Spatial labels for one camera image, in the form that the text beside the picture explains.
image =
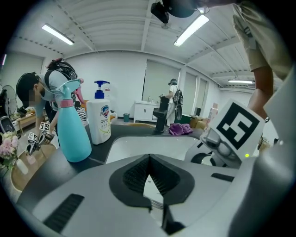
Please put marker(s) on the wooden bench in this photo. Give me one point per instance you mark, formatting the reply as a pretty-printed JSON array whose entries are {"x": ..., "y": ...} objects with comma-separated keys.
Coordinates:
[{"x": 25, "y": 120}]

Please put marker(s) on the black head-worn camera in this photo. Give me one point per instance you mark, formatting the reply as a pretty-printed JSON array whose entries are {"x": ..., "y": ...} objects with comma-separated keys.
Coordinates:
[{"x": 171, "y": 8}]

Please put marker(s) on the round beige table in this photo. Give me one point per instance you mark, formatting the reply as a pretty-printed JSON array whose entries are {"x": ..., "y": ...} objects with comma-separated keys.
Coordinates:
[{"x": 25, "y": 176}]

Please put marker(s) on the black bathtub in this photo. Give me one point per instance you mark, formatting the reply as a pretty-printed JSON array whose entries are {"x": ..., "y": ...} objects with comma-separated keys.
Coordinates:
[{"x": 186, "y": 118}]

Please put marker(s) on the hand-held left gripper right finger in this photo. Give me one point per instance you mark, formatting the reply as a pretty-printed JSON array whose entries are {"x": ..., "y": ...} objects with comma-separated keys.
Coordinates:
[{"x": 203, "y": 196}]

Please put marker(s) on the person's shirt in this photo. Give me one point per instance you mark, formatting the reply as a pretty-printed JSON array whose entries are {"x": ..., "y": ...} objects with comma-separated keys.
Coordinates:
[{"x": 259, "y": 34}]

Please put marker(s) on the white sink basin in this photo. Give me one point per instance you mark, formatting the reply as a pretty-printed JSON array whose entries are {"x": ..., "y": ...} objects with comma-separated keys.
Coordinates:
[{"x": 148, "y": 144}]

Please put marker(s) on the teal spray bottle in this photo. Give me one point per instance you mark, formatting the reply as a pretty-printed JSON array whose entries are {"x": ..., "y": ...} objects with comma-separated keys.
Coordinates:
[{"x": 72, "y": 134}]

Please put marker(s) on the white pump soap bottle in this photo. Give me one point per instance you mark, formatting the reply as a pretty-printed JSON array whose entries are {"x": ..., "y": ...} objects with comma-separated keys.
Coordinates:
[{"x": 99, "y": 120}]

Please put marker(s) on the person's right forearm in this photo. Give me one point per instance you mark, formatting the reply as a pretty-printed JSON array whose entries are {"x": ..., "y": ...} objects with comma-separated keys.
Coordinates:
[{"x": 261, "y": 92}]

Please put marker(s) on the white round sofa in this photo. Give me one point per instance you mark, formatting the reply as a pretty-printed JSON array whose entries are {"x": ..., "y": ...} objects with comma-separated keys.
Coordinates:
[{"x": 113, "y": 115}]

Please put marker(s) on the white cabinet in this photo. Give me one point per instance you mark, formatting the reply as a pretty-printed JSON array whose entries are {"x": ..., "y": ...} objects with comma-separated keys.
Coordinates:
[{"x": 143, "y": 112}]

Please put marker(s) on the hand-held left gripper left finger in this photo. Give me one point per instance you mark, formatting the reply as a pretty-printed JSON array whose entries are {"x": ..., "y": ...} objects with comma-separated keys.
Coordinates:
[{"x": 92, "y": 196}]

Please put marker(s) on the pink bottle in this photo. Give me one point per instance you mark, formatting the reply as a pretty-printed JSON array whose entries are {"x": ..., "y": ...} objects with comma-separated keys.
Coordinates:
[{"x": 213, "y": 113}]

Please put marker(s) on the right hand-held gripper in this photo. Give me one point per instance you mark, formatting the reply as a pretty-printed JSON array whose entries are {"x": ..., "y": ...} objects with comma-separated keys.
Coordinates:
[{"x": 238, "y": 125}]

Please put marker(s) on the ceiling light bar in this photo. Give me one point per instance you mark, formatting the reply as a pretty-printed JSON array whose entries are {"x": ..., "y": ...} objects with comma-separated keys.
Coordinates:
[
  {"x": 57, "y": 34},
  {"x": 4, "y": 60},
  {"x": 192, "y": 29},
  {"x": 240, "y": 81}
]

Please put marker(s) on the pink flower bouquet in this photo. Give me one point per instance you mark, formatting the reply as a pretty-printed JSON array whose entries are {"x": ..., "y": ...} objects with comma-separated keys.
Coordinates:
[{"x": 8, "y": 148}]

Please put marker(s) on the grey roller blind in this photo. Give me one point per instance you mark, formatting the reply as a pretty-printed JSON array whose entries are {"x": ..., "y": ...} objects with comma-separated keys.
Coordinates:
[
  {"x": 20, "y": 69},
  {"x": 159, "y": 78}
]

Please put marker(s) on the black standing fan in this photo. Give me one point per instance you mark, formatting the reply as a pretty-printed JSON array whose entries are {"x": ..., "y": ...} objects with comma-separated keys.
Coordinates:
[{"x": 8, "y": 101}]

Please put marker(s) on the cardboard box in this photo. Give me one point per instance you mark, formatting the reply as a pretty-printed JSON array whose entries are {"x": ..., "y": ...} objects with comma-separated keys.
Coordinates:
[{"x": 196, "y": 121}]

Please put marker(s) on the black faucet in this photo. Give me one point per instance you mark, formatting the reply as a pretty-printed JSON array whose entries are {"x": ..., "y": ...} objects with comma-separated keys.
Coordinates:
[{"x": 162, "y": 111}]

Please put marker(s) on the teal waste bin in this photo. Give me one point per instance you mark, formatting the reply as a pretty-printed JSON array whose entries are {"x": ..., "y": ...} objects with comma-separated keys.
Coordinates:
[{"x": 126, "y": 117}]

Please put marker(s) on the purple bath pouf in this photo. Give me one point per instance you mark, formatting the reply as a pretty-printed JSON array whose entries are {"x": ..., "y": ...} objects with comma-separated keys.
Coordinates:
[{"x": 179, "y": 128}]

